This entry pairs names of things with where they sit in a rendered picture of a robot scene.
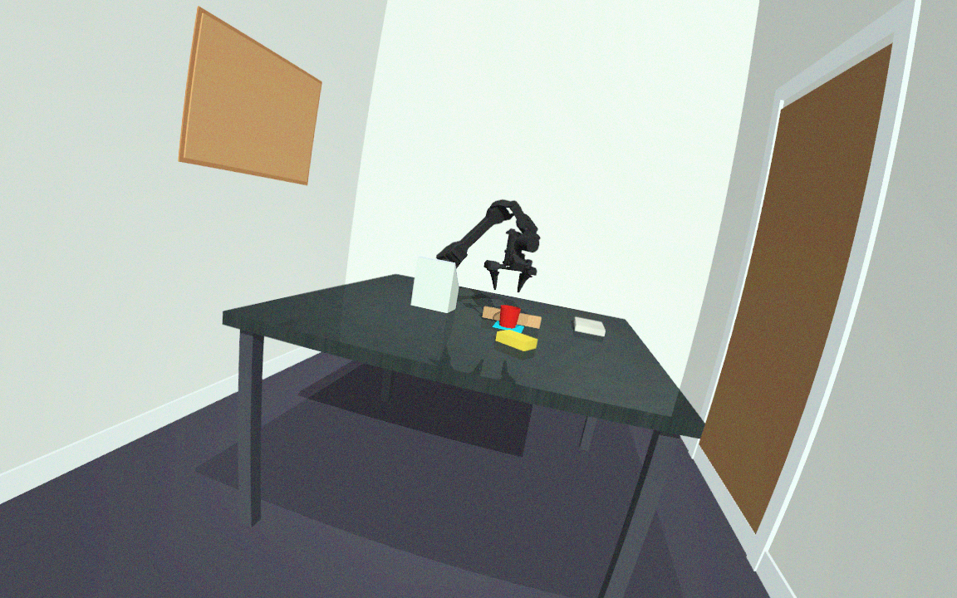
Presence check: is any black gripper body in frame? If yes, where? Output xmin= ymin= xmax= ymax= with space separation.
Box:
xmin=483 ymin=247 xmax=537 ymax=276

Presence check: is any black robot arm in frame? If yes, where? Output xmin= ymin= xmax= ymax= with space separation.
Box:
xmin=436 ymin=199 xmax=541 ymax=272

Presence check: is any red cup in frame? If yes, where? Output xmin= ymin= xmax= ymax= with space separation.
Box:
xmin=499 ymin=305 xmax=521 ymax=329

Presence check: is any light wooden plank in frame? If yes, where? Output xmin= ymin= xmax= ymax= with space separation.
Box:
xmin=482 ymin=306 xmax=542 ymax=329

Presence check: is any yellow rectangular block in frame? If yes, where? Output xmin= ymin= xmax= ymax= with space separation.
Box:
xmin=496 ymin=330 xmax=538 ymax=351

